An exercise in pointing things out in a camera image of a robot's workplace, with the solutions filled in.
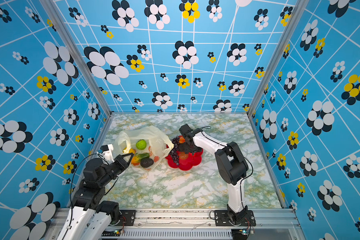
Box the right corner aluminium post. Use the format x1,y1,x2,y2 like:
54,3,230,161
248,0,309,117

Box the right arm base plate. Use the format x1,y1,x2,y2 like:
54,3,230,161
214,210,257,228

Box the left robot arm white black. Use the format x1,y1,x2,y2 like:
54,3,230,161
57,153,136,240

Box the dark purple grapes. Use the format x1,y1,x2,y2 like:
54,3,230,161
170,136,180,166

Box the green bumpy fruit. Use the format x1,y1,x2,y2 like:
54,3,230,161
136,139,147,150

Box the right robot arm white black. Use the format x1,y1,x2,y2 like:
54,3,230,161
180,125,252,226

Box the yellowish plastic bag orange print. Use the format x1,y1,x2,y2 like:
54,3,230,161
113,126,174,172

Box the left corner aluminium post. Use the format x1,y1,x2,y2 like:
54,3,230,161
40,0,112,118

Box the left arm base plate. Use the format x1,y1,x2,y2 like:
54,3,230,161
110,210,137,227

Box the aluminium front rail frame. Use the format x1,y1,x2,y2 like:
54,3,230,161
45,209,305,240

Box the red flower-shaped plate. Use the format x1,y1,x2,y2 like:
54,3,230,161
166,136,204,171

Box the corner aluminium post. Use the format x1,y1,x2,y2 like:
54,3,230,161
40,0,112,118
248,0,309,117

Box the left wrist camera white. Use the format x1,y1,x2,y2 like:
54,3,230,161
101,144,114,164

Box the green cucumber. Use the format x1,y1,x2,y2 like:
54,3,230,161
131,153,150,166

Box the dark avocado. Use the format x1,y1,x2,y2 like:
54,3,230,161
140,158,155,169

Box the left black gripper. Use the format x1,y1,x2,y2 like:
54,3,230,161
98,152,133,189

